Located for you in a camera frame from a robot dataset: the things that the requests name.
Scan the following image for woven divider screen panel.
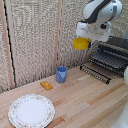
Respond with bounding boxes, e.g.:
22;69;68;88
6;0;61;88
59;0;128;69

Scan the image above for orange rectangular block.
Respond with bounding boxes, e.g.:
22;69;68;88
39;80;54;91

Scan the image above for white flat board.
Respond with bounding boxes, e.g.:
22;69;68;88
109;99;128;128

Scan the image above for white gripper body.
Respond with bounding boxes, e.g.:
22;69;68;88
75;21;112;43

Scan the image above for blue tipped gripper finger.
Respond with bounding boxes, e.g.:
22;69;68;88
87;40;93;49

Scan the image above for black dish rack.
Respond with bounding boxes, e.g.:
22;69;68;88
89;35;128;80

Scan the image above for blue cup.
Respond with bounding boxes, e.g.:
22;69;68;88
55;66;68;84

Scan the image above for yellow bowl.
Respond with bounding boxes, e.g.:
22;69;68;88
72;37;92;51

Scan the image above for white floral rimmed plate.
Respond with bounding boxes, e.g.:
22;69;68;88
7;93;56;128

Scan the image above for wooden screen post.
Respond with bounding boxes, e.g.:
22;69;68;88
0;0;16;90
53;0;64;72

